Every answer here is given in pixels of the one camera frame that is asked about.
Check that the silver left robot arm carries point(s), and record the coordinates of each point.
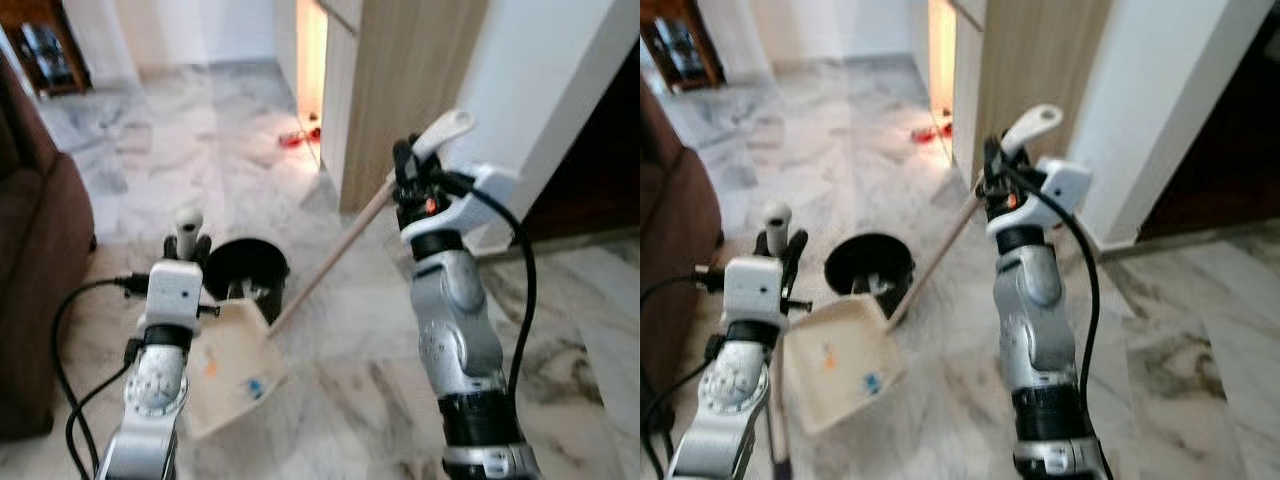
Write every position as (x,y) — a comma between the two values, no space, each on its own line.
(730,390)
(155,385)

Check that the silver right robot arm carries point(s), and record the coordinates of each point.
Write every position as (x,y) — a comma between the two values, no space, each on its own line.
(1035,300)
(455,300)

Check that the red item on floor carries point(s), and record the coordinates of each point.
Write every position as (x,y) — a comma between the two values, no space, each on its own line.
(298,138)
(930,132)

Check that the black round bin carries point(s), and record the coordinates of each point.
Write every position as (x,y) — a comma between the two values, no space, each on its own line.
(868,262)
(245,268)

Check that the light wooden cabinet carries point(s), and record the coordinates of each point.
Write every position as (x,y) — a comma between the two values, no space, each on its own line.
(1030,80)
(400,90)

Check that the orange scrap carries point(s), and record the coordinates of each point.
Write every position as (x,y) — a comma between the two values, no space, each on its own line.
(829,358)
(208,368)

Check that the brown sofa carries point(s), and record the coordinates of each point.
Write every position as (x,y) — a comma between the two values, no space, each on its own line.
(40,280)
(675,260)

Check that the blue scrap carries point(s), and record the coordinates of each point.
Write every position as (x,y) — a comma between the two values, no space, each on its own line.
(255,386)
(872,382)

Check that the dark brown door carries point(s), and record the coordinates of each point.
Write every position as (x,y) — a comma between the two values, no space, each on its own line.
(1215,150)

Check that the dark wooden shelf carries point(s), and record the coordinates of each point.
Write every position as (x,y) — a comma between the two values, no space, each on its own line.
(680,45)
(45,50)

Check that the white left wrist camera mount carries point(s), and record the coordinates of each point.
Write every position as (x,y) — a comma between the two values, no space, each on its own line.
(752,290)
(175,292)

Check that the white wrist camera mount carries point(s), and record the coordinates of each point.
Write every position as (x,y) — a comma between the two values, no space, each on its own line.
(175,292)
(485,195)
(752,290)
(1060,190)

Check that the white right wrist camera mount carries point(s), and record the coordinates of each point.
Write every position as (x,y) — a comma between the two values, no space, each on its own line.
(485,195)
(1060,190)

